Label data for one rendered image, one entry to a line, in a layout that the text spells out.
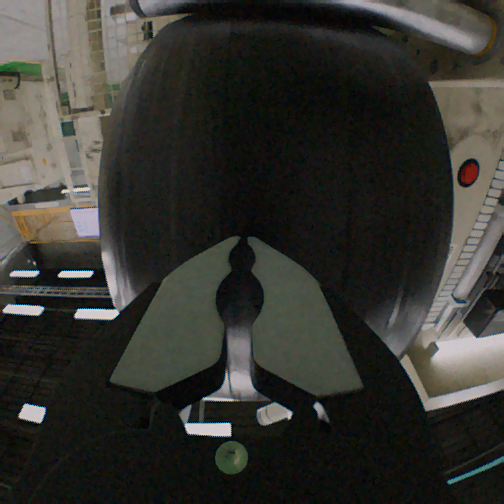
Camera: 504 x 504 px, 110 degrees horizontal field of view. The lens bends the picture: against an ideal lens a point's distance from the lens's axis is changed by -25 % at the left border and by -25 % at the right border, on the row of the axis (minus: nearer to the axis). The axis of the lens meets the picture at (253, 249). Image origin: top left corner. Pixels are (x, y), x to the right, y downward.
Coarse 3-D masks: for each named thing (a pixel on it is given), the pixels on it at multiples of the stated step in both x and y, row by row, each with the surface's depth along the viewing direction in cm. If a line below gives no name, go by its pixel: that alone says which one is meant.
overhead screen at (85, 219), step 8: (72, 208) 347; (80, 208) 347; (88, 208) 348; (96, 208) 350; (72, 216) 352; (80, 216) 354; (88, 216) 355; (96, 216) 357; (80, 224) 361; (88, 224) 363; (96, 224) 364; (80, 232) 369; (88, 232) 371; (96, 232) 372
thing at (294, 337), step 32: (256, 256) 10; (256, 288) 9; (288, 288) 8; (256, 320) 7; (288, 320) 7; (320, 320) 7; (256, 352) 6; (288, 352) 6; (320, 352) 6; (256, 384) 6; (288, 384) 5; (320, 384) 5; (352, 384) 5; (288, 416) 7
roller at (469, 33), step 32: (128, 0) 14; (160, 0) 14; (192, 0) 14; (224, 0) 15; (256, 0) 15; (288, 0) 14; (320, 0) 14; (352, 0) 14; (384, 0) 13; (416, 0) 13; (448, 0) 13; (416, 32) 16; (448, 32) 14; (480, 32) 13
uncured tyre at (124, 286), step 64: (192, 64) 13; (256, 64) 13; (320, 64) 13; (384, 64) 13; (128, 128) 13; (192, 128) 12; (256, 128) 12; (320, 128) 12; (384, 128) 12; (128, 192) 13; (192, 192) 12; (256, 192) 13; (320, 192) 13; (384, 192) 13; (448, 192) 13; (128, 256) 14; (192, 256) 13; (320, 256) 13; (384, 256) 13; (384, 320) 15
